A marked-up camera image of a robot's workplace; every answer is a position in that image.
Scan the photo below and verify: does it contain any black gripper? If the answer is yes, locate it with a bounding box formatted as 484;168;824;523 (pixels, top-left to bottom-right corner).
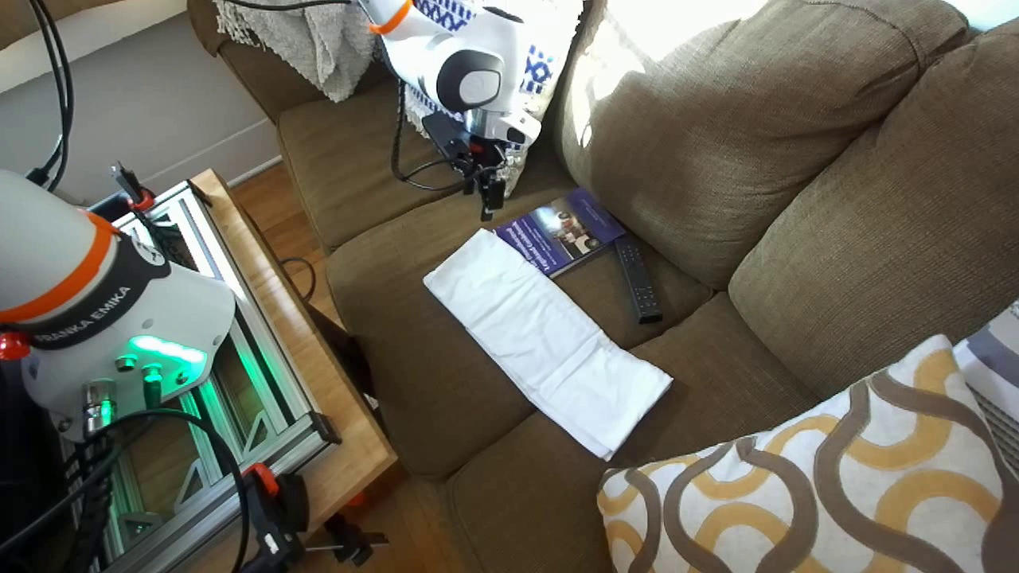
420;109;512;221

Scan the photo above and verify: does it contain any white towel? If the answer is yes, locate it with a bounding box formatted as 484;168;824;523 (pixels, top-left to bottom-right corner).
420;226;674;463

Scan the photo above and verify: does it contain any brown fabric sofa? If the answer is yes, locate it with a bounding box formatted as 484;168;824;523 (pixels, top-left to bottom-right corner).
189;0;1019;573

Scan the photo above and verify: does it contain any brown sofa back cushion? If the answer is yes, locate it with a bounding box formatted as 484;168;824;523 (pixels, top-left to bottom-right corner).
725;20;1019;400
556;0;975;292

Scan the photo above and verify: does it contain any blue booklet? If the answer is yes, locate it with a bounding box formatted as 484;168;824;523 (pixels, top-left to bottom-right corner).
495;185;631;280

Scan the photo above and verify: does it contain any blue white woven pillow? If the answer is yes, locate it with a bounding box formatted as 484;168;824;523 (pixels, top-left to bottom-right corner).
397;0;586;201

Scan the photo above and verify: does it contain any black remote control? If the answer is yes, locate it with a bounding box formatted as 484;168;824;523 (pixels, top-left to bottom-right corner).
610;232;666;326

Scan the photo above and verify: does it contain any cream knitted blanket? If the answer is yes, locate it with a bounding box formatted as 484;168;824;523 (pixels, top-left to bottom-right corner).
209;0;397;105

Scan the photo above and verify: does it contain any wooden table board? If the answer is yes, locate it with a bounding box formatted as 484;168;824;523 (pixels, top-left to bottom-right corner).
189;168;402;535

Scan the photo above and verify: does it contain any black orange bar clamp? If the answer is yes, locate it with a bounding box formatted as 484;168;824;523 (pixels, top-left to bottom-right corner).
109;160;160;215
235;460;391;573

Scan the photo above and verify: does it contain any yellow grey wavy pillow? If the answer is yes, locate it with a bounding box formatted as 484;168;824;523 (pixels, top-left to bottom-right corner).
596;332;1019;573

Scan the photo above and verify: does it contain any red round knob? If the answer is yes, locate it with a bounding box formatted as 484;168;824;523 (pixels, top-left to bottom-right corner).
0;326;31;367

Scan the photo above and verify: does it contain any grey white striped pillow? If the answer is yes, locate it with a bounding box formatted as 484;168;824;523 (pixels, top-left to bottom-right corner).
951;299;1019;479

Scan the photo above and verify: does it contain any thin black cable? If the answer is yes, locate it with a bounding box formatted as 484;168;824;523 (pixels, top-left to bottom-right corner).
276;252;317;304

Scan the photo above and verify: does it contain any black base cable bundle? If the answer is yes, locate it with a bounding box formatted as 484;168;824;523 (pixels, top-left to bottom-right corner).
0;408;251;573

